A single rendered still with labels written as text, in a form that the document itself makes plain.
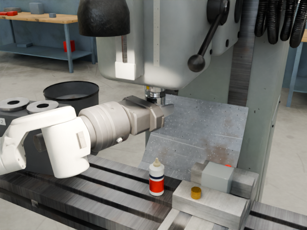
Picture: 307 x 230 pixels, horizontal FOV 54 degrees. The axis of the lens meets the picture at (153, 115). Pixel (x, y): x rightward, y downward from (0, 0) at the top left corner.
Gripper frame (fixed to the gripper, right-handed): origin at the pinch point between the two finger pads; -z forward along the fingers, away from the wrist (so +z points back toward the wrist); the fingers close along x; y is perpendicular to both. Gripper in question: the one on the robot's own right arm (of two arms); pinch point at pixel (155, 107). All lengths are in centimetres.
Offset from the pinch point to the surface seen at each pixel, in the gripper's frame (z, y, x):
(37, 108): 14.1, 7.0, 34.3
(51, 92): -65, 66, 204
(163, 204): -1.8, 28.1, -1.7
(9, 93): -85, 123, 394
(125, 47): 12.1, -16.2, -5.0
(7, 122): 21.5, 10.9, 39.3
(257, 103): -41.3, 8.6, -3.9
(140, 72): 9.3, -11.4, -5.7
